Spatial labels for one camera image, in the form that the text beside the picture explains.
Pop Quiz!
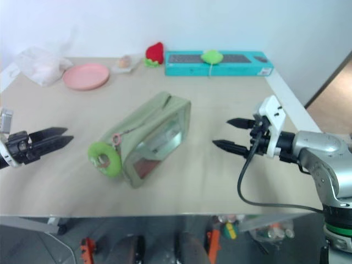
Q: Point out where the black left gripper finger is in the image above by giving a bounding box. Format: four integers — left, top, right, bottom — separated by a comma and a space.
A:
28, 126, 69, 144
34, 135, 74, 158

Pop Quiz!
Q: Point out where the pink plate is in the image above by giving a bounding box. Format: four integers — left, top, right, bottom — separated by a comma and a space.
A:
62, 63, 111, 92

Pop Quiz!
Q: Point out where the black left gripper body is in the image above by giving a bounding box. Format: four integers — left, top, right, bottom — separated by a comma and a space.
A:
5, 131, 42, 166

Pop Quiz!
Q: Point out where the yellow green bottle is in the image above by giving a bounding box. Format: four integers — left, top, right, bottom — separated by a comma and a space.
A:
222, 222, 239, 240

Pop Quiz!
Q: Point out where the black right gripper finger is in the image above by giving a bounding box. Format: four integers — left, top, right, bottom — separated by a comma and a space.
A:
226, 118, 256, 130
212, 139, 251, 160

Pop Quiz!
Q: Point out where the green plush toy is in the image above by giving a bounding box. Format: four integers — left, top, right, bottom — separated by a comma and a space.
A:
200, 49, 224, 65

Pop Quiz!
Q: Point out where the teal keyboard box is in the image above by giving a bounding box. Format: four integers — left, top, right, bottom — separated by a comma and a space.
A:
164, 50, 274, 78

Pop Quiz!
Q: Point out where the red strawberry plush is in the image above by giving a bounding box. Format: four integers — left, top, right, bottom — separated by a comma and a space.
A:
144, 41, 166, 68

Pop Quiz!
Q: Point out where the orange tool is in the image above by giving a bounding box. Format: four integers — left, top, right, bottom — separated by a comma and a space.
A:
79, 236, 97, 264
206, 229, 222, 264

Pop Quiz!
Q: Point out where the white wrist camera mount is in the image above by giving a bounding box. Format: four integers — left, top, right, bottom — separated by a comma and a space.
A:
252, 95, 287, 160
0, 108, 18, 168

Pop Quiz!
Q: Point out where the clear bag of bottles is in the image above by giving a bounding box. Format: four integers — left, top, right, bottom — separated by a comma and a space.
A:
239, 214, 296, 246

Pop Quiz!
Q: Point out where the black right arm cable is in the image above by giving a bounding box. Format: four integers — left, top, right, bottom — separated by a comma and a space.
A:
237, 131, 326, 214

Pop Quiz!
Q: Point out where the white table frame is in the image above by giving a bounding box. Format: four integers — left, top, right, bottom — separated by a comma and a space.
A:
0, 215, 68, 235

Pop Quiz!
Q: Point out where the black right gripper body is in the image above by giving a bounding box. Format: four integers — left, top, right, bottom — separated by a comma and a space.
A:
248, 114, 273, 157

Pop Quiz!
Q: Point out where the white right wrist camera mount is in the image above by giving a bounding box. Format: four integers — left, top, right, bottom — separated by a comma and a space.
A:
252, 95, 287, 160

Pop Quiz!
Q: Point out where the clear plastic bag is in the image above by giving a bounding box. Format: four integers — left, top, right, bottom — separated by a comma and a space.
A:
12, 27, 75, 87

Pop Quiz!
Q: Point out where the green donut plush charm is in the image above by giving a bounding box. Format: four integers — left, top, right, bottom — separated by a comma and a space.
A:
87, 141, 123, 178

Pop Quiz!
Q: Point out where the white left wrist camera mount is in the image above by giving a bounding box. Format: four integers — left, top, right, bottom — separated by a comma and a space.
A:
0, 108, 18, 168

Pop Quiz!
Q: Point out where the green pencil case pouch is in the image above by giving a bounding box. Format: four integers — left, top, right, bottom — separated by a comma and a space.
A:
99, 91, 192, 190

